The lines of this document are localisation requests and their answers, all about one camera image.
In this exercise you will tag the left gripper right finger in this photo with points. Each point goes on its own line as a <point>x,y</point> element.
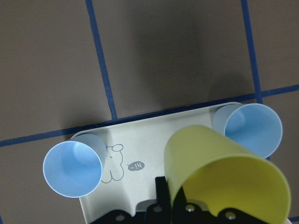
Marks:
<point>184,212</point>

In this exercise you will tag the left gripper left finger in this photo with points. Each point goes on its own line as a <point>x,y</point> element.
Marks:
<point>160,211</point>

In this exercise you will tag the yellow plastic cup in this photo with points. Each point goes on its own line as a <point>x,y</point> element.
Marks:
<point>215,170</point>

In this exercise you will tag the blue cup near grey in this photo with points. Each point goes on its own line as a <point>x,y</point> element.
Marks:
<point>74,168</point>

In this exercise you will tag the blue cup near pink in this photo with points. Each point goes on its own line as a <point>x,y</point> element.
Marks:
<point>255,126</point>

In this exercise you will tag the beige serving tray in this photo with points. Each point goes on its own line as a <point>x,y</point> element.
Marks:
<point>135,157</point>

